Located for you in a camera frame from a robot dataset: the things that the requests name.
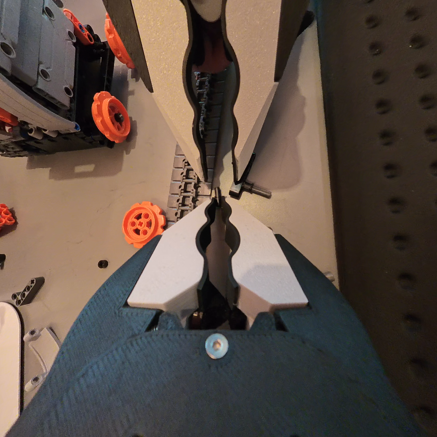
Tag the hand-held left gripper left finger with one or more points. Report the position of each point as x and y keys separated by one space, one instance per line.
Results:
x=164 y=273

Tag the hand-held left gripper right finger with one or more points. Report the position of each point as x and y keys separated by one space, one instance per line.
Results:
x=270 y=273

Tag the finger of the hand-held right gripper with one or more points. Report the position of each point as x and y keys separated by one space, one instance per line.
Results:
x=160 y=48
x=259 y=48

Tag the black holed connector piece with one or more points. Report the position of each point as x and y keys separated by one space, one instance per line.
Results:
x=216 y=196

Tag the light grey pin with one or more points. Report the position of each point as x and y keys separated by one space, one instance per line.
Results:
x=330 y=276

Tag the orange gear wheel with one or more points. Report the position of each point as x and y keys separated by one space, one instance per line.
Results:
x=127 y=224

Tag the grey toy robot vehicle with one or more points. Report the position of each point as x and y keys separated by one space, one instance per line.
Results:
x=41 y=48

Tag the black lever with grey axle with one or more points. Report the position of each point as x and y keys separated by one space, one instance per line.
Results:
x=240 y=183

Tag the grey curved panel piece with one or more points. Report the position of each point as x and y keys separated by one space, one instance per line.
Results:
x=53 y=341

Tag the dark grey angled beam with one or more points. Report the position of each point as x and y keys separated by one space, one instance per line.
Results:
x=27 y=291

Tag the black dimpled mat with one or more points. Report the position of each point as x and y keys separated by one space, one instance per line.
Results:
x=382 y=171

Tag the small orange connector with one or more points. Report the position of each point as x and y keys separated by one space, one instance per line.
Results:
x=5 y=216

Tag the white book stand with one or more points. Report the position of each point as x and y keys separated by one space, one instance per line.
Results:
x=8 y=362

